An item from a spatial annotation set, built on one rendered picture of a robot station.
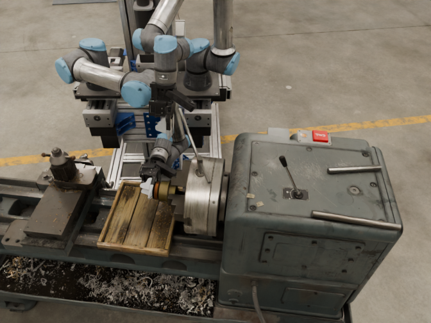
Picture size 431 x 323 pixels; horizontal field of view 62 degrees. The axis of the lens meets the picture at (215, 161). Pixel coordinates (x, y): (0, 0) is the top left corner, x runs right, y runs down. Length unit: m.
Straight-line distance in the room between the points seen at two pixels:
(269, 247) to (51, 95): 3.19
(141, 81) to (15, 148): 2.27
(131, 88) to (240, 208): 0.64
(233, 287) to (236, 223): 0.50
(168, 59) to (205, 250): 0.80
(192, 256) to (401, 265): 1.69
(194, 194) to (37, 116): 2.74
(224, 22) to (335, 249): 1.01
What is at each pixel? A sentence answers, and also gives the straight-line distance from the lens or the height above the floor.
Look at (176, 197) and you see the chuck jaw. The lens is 1.44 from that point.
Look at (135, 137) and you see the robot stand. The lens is 2.10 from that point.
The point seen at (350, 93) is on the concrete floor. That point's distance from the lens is 4.18.
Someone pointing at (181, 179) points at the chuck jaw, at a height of 1.14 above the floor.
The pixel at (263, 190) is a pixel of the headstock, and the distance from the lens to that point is 1.28.
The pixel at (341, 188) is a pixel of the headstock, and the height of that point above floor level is 1.25.
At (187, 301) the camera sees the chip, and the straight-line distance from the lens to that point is 1.82.
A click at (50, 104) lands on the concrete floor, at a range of 3.98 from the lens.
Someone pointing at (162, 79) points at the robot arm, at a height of 1.55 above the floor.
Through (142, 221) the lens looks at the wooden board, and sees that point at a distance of 1.66.
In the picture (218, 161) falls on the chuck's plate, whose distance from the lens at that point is 1.40.
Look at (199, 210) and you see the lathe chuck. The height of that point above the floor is 1.16.
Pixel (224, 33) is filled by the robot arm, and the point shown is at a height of 1.49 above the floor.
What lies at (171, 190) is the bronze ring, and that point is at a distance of 1.46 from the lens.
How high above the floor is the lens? 2.24
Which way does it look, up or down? 46 degrees down
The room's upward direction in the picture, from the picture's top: 2 degrees clockwise
